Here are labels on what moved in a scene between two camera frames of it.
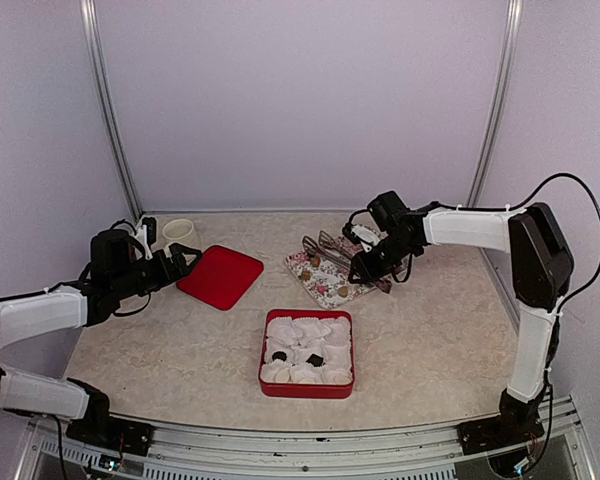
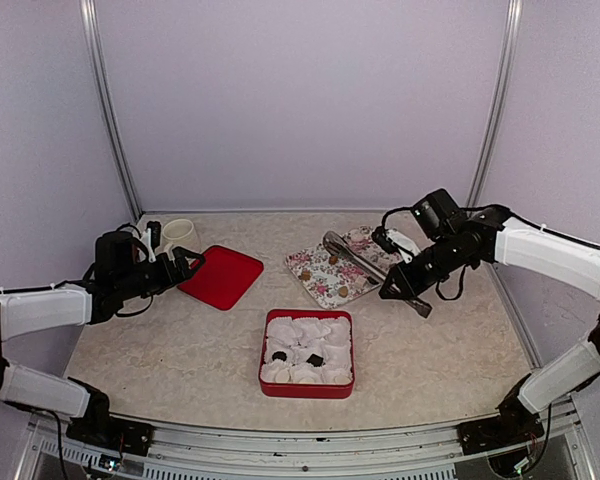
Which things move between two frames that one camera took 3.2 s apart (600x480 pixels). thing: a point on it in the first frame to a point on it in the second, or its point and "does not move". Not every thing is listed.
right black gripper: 367,269 to 410,288
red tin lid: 221,277 does not move
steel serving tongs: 328,249 to 339,247
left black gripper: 178,270 does not move
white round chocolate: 281,376 does not move
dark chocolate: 316,360 does not move
